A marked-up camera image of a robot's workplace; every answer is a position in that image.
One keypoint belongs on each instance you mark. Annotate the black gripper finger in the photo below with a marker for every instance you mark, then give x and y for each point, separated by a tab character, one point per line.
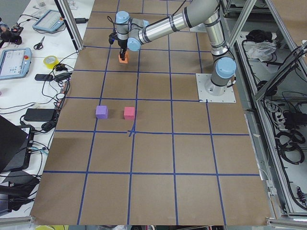
122	54

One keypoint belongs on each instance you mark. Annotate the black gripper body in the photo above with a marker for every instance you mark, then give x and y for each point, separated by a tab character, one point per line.
122	44

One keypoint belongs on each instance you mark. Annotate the orange foam cube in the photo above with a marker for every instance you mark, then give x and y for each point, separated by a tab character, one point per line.
127	58

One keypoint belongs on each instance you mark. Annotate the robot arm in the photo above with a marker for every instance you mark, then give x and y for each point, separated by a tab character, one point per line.
131	33

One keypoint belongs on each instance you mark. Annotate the red foam cube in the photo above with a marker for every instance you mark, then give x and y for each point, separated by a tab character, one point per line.
129	113

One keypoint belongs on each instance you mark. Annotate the purple foam cube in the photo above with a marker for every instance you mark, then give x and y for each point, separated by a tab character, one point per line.
101	112

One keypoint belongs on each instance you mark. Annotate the yellow tape roll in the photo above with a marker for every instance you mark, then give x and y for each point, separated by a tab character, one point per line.
51	61

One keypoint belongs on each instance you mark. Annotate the teach pendant far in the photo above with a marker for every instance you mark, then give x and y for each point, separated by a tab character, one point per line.
50	22

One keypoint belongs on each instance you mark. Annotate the teach pendant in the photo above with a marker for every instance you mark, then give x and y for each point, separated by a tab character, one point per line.
15	63
50	22

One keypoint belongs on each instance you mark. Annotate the black phone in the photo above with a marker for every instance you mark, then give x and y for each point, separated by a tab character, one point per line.
44	77

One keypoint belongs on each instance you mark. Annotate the teach pendant near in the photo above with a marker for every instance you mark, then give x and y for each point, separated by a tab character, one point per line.
15	63

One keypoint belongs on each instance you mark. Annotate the black power adapter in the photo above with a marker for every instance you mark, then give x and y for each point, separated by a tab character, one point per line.
39	115

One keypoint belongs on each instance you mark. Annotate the black laptop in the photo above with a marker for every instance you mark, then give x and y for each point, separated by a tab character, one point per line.
15	144

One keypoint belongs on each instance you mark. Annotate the aluminium frame post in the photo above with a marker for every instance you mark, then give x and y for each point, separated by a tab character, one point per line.
68	18

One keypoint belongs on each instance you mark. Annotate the black handled scissors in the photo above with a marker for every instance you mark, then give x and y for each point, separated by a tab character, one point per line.
39	45

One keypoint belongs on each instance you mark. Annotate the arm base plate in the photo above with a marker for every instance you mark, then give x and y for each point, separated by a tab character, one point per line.
210	93

